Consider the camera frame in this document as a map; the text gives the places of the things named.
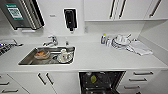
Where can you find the stainless steel dishwasher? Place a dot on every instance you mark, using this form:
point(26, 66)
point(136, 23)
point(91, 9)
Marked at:
point(110, 81)

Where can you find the grey dishwasher rack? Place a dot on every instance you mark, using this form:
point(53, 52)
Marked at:
point(106, 83)

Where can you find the chrome sink side sprayer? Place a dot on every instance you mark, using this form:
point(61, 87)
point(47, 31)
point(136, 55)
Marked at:
point(66, 43)

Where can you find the dish soap bottle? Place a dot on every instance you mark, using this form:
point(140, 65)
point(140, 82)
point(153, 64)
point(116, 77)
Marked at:
point(103, 39)

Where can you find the white cup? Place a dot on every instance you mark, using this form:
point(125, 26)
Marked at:
point(64, 56)

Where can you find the small white container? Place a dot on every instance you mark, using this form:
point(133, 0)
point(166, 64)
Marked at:
point(108, 41)

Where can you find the black soap dispenser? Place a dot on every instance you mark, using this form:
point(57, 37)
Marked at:
point(70, 19)

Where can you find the chrome faucet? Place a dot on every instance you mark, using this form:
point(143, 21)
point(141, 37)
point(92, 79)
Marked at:
point(50, 41)

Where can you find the stack of white dishes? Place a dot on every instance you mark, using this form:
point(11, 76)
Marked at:
point(121, 41)

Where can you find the white two-door sink cabinet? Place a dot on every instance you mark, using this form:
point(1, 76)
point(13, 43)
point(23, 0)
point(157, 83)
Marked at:
point(60, 83)

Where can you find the white folded cloth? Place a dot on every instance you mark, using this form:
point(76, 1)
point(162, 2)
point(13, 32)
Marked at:
point(140, 47)

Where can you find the steel kitchen sink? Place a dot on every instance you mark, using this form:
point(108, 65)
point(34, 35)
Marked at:
point(26, 60)

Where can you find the grey paper towel dispenser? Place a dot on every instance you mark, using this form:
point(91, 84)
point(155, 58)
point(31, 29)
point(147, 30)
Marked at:
point(20, 13)

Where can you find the white wall outlet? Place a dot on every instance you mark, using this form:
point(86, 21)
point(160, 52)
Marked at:
point(86, 30)

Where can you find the small white wall label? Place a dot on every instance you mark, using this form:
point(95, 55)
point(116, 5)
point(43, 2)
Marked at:
point(53, 15)

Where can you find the white wall cabinet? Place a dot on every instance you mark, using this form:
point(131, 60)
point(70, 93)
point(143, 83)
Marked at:
point(133, 9)

